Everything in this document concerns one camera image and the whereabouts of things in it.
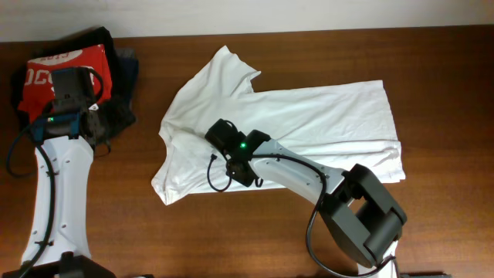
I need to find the white t-shirt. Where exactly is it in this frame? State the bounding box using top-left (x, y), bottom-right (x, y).
top-left (151, 47), bottom-right (405, 205)

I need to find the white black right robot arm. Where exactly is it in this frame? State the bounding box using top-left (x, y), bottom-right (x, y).
top-left (205, 119), bottom-right (408, 277)

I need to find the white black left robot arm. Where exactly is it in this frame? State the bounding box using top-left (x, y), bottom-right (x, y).
top-left (4, 66), bottom-right (114, 278)

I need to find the black folded shirt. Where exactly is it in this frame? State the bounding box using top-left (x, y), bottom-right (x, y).
top-left (10, 27), bottom-right (136, 144)

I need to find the red soccer folded shirt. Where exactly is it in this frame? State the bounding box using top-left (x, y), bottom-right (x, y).
top-left (12, 44), bottom-right (113, 123)

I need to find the dark navy folded garment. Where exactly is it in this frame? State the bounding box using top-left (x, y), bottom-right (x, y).
top-left (116, 48), bottom-right (139, 104)

